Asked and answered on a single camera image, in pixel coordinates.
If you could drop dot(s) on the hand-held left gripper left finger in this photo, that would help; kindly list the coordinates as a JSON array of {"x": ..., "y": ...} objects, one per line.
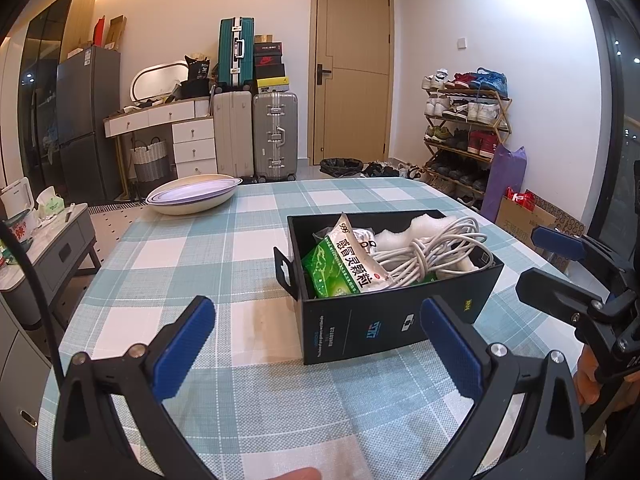
[{"x": 185, "y": 345}]

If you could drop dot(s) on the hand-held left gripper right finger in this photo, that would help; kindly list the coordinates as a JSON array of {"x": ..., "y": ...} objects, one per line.
[{"x": 452, "y": 345}]

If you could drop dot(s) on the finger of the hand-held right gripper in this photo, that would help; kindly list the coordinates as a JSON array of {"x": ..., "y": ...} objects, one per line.
[
  {"x": 555, "y": 292},
  {"x": 560, "y": 242}
]

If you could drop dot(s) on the black cardboard box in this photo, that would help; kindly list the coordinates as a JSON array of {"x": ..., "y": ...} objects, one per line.
[{"x": 380, "y": 325}]

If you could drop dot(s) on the green white medicine packet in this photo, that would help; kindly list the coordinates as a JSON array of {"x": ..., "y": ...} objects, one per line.
[
  {"x": 355, "y": 260},
  {"x": 322, "y": 275}
]

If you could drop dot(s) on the person's right hand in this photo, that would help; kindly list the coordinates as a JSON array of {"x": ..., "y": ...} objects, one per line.
[{"x": 587, "y": 387}]

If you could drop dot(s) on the person's left hand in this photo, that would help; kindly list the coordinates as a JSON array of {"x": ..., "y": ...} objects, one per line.
[{"x": 300, "y": 475}]

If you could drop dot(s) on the large brown cardboard box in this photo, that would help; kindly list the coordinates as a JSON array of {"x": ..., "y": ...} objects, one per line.
[{"x": 540, "y": 225}]

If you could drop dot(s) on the red snack packet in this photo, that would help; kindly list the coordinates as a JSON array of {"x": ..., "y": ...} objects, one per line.
[{"x": 520, "y": 199}]

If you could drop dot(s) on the purple fabric bag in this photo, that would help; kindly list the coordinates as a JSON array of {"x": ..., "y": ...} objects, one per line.
[{"x": 505, "y": 185}]

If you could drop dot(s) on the wooden shoe rack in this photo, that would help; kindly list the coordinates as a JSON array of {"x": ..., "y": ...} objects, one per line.
[{"x": 495, "y": 157}]

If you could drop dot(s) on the white blue-rimmed bowl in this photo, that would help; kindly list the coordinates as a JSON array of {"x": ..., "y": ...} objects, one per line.
[{"x": 195, "y": 195}]

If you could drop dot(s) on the grey coffee table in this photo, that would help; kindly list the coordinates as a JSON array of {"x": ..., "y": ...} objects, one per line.
[{"x": 60, "y": 245}]

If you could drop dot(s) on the shoe rack with shoes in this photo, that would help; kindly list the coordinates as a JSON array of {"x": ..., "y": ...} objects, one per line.
[{"x": 465, "y": 110}]

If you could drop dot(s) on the grey side cabinet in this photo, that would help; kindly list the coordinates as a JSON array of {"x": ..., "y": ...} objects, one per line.
[{"x": 22, "y": 385}]

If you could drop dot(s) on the scattered pairs of shoes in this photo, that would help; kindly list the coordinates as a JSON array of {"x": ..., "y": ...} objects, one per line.
[{"x": 395, "y": 170}]

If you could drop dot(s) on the grey white laundry basket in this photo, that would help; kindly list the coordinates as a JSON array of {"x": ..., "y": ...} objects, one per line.
[{"x": 150, "y": 162}]

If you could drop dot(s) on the green white tissue box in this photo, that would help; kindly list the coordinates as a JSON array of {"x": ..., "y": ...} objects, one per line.
[{"x": 50, "y": 202}]

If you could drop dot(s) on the black trash bag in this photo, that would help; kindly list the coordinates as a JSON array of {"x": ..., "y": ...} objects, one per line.
[{"x": 341, "y": 167}]

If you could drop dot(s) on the white drawer dresser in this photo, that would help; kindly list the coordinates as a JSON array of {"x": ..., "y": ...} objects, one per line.
[{"x": 192, "y": 135}]

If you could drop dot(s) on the beige suitcase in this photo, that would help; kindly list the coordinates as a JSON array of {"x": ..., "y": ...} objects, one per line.
[{"x": 233, "y": 135}]

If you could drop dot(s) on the white electric kettle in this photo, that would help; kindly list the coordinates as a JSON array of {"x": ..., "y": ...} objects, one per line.
[{"x": 17, "y": 205}]

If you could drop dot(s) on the silver suitcase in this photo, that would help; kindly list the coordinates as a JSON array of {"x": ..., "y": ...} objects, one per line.
[{"x": 275, "y": 135}]

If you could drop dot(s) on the grey refrigerator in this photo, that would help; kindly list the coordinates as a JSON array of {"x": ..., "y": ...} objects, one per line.
[{"x": 90, "y": 120}]

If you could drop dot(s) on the beige wooden door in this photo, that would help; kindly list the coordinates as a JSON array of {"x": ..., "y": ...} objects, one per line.
[{"x": 350, "y": 85}]

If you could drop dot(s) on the oval white-framed mirror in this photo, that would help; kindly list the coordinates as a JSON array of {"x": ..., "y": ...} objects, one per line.
[{"x": 157, "y": 82}]

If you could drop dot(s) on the black paper bag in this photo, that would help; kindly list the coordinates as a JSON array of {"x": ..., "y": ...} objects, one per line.
[{"x": 195, "y": 80}]

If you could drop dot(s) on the teal suitcase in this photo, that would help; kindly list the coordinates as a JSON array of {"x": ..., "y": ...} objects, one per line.
[{"x": 236, "y": 55}]

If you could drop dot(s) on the red black shoe box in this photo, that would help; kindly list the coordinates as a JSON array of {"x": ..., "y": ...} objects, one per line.
[{"x": 269, "y": 59}]

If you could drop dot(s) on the flat brown cardboard carton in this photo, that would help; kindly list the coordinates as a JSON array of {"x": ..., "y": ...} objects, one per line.
[{"x": 117, "y": 34}]

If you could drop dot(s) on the red bag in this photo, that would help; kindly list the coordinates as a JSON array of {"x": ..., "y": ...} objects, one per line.
[{"x": 99, "y": 32}]

